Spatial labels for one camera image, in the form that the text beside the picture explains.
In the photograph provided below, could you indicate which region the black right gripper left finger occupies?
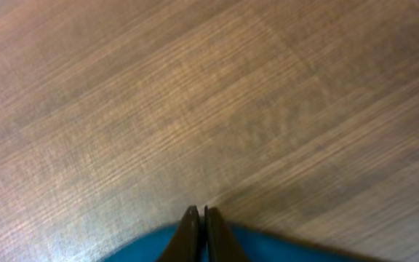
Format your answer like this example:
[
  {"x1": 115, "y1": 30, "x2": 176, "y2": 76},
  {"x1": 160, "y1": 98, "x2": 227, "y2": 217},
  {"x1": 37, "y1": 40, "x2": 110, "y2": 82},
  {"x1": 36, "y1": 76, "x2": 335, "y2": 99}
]
[{"x1": 157, "y1": 206, "x2": 200, "y2": 262}]

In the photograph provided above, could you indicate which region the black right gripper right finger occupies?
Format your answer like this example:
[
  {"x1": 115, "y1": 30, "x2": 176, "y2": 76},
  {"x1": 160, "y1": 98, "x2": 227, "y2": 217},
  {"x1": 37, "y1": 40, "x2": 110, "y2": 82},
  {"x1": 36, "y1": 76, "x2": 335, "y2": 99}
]
[{"x1": 204, "y1": 207, "x2": 250, "y2": 262}]

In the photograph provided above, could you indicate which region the blue polo shirt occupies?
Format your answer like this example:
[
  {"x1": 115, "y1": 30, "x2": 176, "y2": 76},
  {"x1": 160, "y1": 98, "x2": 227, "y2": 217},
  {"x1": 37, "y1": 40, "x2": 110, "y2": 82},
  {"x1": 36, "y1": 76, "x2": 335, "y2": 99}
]
[{"x1": 101, "y1": 223, "x2": 377, "y2": 262}]

